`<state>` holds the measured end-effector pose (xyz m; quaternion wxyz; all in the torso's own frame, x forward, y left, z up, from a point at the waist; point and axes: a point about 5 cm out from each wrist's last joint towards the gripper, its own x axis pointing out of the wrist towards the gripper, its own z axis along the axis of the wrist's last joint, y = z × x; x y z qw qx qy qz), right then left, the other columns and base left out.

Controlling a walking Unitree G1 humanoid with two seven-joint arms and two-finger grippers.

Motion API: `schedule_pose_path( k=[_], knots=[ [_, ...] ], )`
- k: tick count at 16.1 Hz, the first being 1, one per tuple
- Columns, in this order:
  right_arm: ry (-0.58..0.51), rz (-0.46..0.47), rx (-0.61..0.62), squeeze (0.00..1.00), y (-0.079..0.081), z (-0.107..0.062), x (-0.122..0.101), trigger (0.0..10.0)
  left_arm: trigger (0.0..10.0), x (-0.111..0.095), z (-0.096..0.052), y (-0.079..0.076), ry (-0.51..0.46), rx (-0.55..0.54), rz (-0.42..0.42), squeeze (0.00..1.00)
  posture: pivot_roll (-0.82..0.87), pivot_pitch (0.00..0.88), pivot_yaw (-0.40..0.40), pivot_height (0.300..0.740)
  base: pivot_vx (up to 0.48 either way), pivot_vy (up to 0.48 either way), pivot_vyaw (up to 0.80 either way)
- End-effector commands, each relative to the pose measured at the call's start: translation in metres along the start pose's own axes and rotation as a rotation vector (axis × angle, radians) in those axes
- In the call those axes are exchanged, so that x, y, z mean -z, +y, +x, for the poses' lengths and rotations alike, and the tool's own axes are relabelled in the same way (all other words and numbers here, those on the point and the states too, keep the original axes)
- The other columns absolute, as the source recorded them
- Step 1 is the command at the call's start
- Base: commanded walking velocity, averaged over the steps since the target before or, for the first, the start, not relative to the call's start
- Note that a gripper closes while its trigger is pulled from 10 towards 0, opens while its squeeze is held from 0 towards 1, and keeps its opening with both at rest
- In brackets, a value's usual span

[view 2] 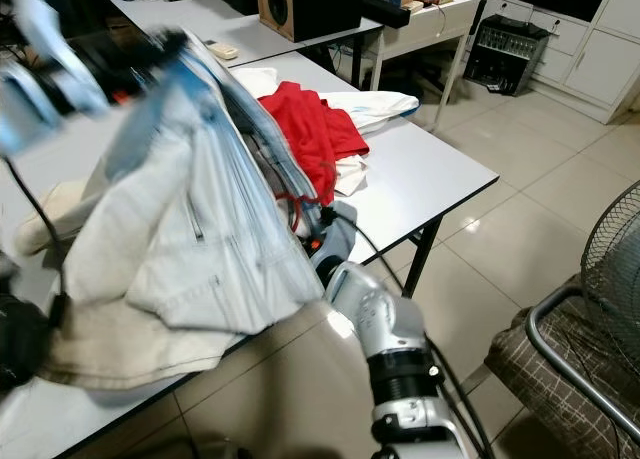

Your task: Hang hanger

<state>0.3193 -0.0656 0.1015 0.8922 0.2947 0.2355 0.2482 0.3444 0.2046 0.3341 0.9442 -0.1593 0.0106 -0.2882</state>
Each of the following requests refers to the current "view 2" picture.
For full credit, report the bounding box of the red garment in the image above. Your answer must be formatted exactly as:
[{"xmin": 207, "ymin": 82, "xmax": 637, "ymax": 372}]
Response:
[{"xmin": 258, "ymin": 81, "xmax": 371, "ymax": 205}]

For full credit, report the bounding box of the black equipment case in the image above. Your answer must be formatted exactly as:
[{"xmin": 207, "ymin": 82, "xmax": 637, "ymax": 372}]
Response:
[{"xmin": 463, "ymin": 14, "xmax": 553, "ymax": 97}]

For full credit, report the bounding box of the white garment with blue print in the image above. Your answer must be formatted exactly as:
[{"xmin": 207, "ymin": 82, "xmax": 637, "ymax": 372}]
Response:
[{"xmin": 320, "ymin": 89, "xmax": 421, "ymax": 135}]

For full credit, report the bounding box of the white low cabinet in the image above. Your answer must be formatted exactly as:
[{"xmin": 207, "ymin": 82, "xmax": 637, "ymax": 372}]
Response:
[{"xmin": 480, "ymin": 0, "xmax": 640, "ymax": 125}]

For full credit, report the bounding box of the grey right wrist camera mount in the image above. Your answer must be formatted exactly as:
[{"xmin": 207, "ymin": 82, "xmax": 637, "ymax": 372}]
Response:
[{"xmin": 318, "ymin": 219, "xmax": 359, "ymax": 280}]

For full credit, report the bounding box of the brown checked chair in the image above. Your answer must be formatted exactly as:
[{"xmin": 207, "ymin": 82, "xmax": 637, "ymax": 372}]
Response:
[{"xmin": 485, "ymin": 279, "xmax": 640, "ymax": 459}]

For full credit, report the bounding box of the plain white garment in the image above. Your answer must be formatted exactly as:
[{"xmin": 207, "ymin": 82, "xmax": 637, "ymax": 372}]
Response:
[{"xmin": 332, "ymin": 154, "xmax": 371, "ymax": 198}]

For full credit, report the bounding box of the white cloth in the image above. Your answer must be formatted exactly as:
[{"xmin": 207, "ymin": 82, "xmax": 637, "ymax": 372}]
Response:
[{"xmin": 232, "ymin": 67, "xmax": 281, "ymax": 105}]

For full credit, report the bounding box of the small beige remote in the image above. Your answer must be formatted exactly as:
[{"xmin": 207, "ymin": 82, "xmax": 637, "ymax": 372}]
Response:
[{"xmin": 208, "ymin": 42, "xmax": 241, "ymax": 61}]

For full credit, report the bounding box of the wooden loudspeaker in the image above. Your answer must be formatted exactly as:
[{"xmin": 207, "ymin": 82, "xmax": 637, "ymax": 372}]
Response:
[{"xmin": 257, "ymin": 0, "xmax": 366, "ymax": 43}]

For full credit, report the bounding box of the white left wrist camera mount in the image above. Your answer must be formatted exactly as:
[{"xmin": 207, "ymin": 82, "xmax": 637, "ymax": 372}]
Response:
[{"xmin": 15, "ymin": 0, "xmax": 111, "ymax": 115}]

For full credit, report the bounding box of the light denim jacket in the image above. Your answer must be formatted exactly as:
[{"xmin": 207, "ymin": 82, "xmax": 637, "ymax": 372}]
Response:
[{"xmin": 60, "ymin": 29, "xmax": 326, "ymax": 335}]

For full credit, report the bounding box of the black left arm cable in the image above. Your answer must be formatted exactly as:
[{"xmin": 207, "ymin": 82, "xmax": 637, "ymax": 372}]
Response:
[{"xmin": 28, "ymin": 159, "xmax": 71, "ymax": 325}]

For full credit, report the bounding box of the grey table with black legs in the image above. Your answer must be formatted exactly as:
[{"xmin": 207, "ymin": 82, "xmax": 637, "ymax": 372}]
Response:
[{"xmin": 110, "ymin": 0, "xmax": 383, "ymax": 90}]

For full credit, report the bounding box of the black table leg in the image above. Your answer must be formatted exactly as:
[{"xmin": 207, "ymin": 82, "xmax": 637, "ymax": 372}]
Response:
[{"xmin": 400, "ymin": 217, "xmax": 443, "ymax": 300}]

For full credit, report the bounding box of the white desk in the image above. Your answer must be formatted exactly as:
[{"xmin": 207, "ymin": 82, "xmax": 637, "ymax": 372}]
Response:
[{"xmin": 363, "ymin": 0, "xmax": 483, "ymax": 130}]

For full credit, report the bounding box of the black wire-guard fan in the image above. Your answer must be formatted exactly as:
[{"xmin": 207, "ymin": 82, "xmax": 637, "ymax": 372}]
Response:
[{"xmin": 553, "ymin": 177, "xmax": 640, "ymax": 380}]

